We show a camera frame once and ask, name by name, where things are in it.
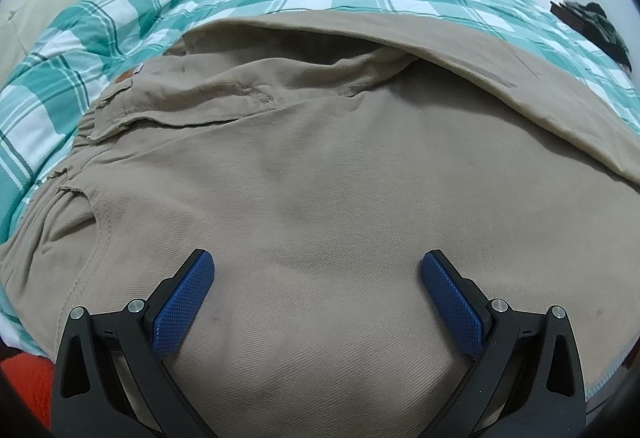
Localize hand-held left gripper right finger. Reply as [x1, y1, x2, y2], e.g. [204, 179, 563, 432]
[420, 250, 587, 438]

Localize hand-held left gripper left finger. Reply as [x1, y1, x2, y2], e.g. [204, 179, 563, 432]
[50, 249, 221, 438]

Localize khaki pants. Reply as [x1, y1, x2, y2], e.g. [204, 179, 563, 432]
[0, 12, 640, 438]

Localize person's orange clothing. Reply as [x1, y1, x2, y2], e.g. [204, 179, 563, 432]
[0, 350, 57, 435]

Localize dark wooden nightstand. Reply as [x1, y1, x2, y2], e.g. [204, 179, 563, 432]
[550, 0, 593, 37]

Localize dark clothes pile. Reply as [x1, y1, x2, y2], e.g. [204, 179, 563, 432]
[562, 2, 634, 68]

